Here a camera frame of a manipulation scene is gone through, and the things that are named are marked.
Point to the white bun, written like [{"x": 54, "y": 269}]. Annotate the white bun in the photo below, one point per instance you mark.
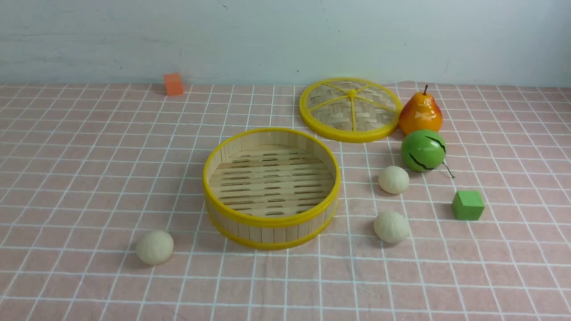
[
  {"x": 393, "y": 180},
  {"x": 154, "y": 247},
  {"x": 391, "y": 227}
]

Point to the pink checked tablecloth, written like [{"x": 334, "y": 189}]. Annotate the pink checked tablecloth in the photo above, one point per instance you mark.
[{"x": 86, "y": 170}]

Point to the green cube block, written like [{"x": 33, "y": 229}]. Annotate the green cube block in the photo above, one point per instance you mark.
[{"x": 467, "y": 205}]

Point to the green toy watermelon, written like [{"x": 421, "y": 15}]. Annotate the green toy watermelon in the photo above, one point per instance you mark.
[{"x": 423, "y": 150}]

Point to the yellow rimmed woven steamer lid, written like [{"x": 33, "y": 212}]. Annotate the yellow rimmed woven steamer lid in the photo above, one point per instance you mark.
[{"x": 350, "y": 110}]

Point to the orange yellow toy pear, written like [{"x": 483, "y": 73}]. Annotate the orange yellow toy pear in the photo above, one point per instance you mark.
[{"x": 421, "y": 112}]

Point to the yellow rimmed bamboo steamer tray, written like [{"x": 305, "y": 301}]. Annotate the yellow rimmed bamboo steamer tray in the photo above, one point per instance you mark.
[{"x": 271, "y": 188}]

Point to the orange cube block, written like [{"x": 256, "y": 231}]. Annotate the orange cube block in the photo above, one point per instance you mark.
[{"x": 173, "y": 84}]

